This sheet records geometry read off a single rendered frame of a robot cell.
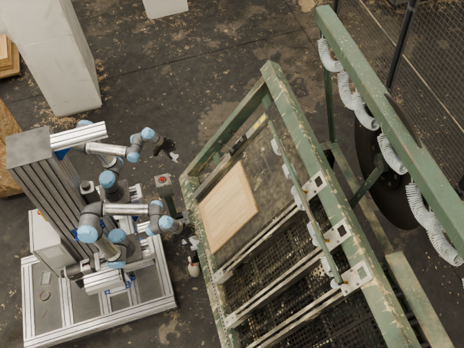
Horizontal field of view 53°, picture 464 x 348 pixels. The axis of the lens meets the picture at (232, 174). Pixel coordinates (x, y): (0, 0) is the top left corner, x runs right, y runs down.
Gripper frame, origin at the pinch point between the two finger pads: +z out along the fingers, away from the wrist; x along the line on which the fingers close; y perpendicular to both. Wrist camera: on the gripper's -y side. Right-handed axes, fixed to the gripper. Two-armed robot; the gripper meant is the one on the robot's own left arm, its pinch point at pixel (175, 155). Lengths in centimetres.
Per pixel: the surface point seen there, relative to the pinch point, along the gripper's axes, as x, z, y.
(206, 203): -22.3, 40.5, -6.1
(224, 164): -10.9, 25.6, 23.9
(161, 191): 6, 36, -39
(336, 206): -100, -9, 91
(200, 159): 12.5, 33.9, 3.1
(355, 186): -32, 113, 92
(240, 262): -85, 29, 12
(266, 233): -82, 16, 40
